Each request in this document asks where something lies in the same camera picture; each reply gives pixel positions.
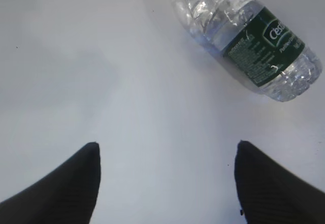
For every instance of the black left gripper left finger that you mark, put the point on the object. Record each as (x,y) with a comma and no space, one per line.
(68,194)

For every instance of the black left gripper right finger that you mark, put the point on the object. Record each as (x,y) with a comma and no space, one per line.
(269,193)

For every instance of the clear water bottle green label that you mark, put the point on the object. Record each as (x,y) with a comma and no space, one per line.
(248,35)

